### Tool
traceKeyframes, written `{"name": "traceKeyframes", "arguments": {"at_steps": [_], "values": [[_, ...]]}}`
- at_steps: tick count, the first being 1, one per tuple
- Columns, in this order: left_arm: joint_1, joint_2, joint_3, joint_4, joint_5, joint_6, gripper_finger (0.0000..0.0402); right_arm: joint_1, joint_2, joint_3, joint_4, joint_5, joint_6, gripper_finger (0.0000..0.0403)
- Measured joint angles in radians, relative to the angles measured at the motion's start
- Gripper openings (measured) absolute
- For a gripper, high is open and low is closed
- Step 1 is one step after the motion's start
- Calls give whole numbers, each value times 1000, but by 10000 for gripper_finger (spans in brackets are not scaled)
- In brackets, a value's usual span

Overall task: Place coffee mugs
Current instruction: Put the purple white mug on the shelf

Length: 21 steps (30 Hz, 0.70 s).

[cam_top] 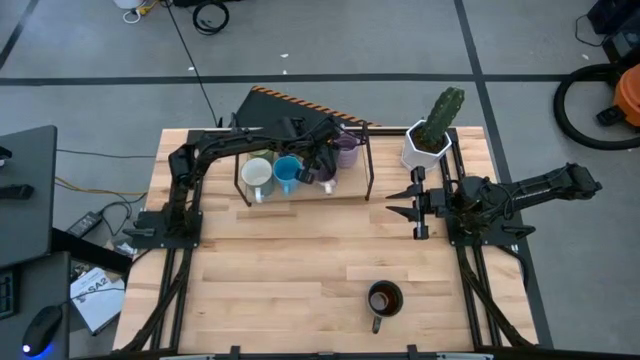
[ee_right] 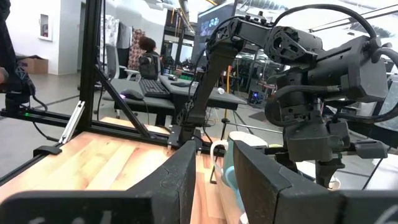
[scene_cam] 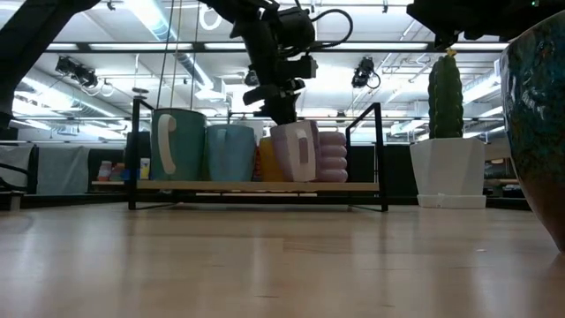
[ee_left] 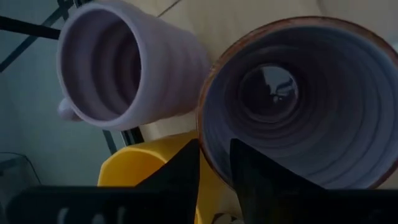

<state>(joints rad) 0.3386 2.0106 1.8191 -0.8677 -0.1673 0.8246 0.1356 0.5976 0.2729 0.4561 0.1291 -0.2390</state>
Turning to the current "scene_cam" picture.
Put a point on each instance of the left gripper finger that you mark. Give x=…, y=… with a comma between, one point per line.
x=289, y=112
x=273, y=112

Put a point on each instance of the lavender faceted mug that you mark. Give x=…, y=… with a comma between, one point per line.
x=291, y=150

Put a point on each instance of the light blue faceted mug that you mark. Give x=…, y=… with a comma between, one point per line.
x=231, y=154

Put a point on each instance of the pink ribbed mug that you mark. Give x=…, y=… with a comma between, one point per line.
x=333, y=159

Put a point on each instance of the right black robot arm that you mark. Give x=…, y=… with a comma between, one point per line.
x=476, y=15

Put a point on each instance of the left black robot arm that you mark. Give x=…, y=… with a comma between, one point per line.
x=26, y=44

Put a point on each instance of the yellow mug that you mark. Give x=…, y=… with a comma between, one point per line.
x=269, y=163

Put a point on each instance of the yellow box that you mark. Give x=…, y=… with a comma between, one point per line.
x=145, y=168

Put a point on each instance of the green cactus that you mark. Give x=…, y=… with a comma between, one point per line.
x=446, y=97

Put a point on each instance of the white faceted plant pot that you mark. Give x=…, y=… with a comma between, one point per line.
x=448, y=168

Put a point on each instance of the white plant saucer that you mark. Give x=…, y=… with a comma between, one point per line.
x=450, y=202

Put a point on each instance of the grey office partition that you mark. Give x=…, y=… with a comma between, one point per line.
x=62, y=170

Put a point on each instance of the dark speckled ceramic bowl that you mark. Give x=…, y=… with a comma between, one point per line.
x=538, y=110

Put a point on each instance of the office chair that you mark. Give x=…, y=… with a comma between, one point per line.
x=13, y=163

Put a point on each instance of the black ceiling camera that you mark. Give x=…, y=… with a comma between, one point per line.
x=363, y=73
x=77, y=73
x=250, y=79

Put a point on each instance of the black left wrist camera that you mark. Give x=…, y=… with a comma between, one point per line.
x=302, y=67

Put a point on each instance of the black frame wooden shelf rack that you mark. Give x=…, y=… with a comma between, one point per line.
x=256, y=186

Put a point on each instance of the black overhead frame beam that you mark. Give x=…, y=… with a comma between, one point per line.
x=132, y=47

